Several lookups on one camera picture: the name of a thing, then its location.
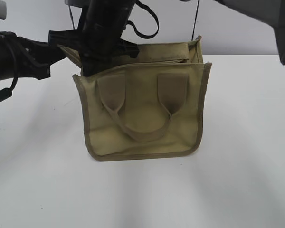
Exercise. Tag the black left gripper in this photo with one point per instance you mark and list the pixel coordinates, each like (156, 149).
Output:
(42, 52)

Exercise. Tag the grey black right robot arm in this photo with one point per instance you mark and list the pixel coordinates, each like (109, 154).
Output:
(271, 12)

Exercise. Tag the yellow canvas bag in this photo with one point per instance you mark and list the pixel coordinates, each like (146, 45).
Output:
(146, 107)

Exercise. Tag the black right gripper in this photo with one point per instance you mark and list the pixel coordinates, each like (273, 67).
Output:
(102, 23)

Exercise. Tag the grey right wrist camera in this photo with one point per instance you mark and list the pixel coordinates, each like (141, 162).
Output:
(75, 3)

